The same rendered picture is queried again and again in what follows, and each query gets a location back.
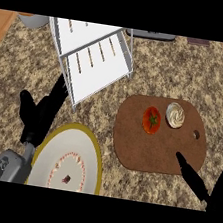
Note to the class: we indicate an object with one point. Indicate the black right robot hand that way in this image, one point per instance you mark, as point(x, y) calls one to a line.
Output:
point(222, 180)

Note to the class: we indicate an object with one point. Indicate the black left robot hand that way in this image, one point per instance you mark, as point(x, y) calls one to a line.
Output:
point(43, 110)

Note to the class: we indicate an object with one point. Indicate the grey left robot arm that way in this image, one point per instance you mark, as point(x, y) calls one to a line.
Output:
point(11, 166)

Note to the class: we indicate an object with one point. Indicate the brown wooden cutting board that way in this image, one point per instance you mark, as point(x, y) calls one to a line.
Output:
point(160, 136)

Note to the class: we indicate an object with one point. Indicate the white plate with yellow rim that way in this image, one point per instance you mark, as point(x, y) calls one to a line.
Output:
point(67, 159)

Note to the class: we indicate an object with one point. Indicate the grey round pot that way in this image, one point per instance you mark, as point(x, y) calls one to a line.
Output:
point(32, 19)

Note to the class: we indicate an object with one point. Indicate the red tomato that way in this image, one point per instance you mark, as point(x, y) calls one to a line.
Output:
point(151, 120)

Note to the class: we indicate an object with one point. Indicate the dark grey appliance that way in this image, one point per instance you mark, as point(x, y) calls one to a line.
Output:
point(151, 35)

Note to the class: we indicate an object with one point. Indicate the dark brown flat object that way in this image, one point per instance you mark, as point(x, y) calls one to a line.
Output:
point(198, 41)

